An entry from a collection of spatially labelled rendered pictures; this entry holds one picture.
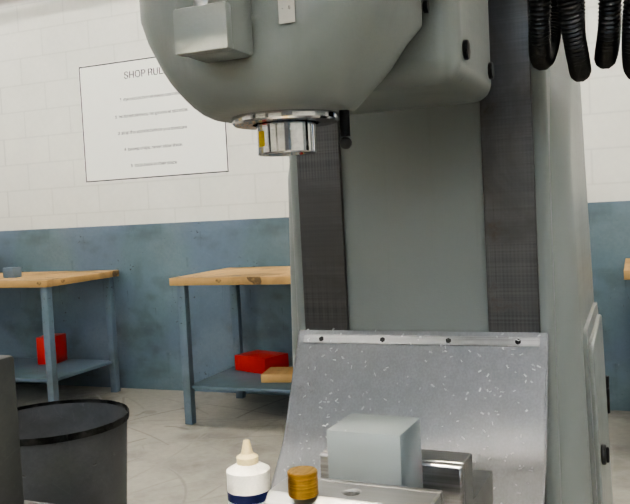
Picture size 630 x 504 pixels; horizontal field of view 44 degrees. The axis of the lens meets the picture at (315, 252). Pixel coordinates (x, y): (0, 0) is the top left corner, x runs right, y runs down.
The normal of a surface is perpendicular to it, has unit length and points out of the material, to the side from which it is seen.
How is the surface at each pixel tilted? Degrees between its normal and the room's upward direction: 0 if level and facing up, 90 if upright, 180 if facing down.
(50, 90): 90
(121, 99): 90
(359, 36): 117
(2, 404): 90
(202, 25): 90
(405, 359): 63
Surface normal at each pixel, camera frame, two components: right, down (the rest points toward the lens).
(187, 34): -0.37, 0.07
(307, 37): 0.11, 0.29
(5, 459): 0.91, -0.03
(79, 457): 0.59, 0.07
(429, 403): -0.36, -0.40
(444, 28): 0.08, 0.05
